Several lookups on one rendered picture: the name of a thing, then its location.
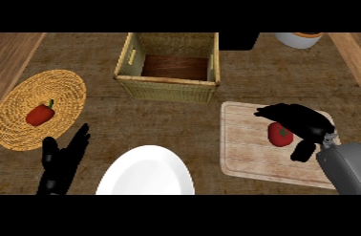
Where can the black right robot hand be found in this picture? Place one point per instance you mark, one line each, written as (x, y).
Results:
(301, 118)

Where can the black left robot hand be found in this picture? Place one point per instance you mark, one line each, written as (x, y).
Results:
(57, 169)

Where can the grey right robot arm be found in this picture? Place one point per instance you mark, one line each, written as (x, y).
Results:
(341, 168)

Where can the red tomato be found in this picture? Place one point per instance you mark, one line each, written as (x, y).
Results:
(279, 136)

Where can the pale wooden cutting board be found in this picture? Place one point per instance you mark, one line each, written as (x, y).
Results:
(250, 144)

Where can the rectangular wicker basket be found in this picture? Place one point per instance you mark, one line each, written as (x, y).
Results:
(170, 71)

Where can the red bell pepper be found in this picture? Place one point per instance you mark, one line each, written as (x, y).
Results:
(40, 114)

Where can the round woven yellow placemat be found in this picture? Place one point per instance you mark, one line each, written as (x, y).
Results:
(42, 109)

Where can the white plate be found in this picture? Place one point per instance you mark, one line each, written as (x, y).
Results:
(147, 173)

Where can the white pot with orange rim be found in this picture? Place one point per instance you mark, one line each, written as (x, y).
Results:
(300, 39)

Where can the black box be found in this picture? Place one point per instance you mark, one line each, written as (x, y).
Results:
(239, 40)

